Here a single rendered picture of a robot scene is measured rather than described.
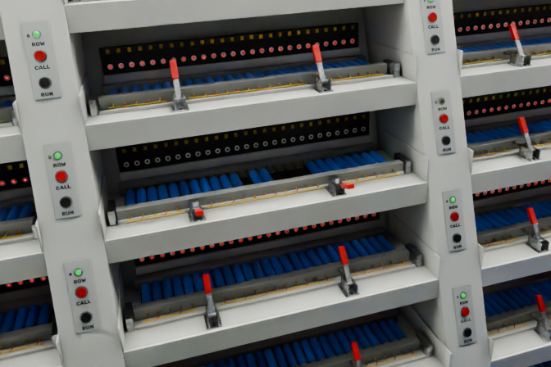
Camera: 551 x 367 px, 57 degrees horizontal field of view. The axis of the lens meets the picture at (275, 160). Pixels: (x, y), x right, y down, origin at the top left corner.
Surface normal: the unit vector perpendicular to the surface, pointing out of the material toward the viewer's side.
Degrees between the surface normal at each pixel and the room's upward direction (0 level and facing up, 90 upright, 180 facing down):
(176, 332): 18
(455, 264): 90
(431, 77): 90
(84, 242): 90
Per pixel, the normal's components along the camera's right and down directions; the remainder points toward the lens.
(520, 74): 0.27, 0.35
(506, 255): -0.06, -0.92
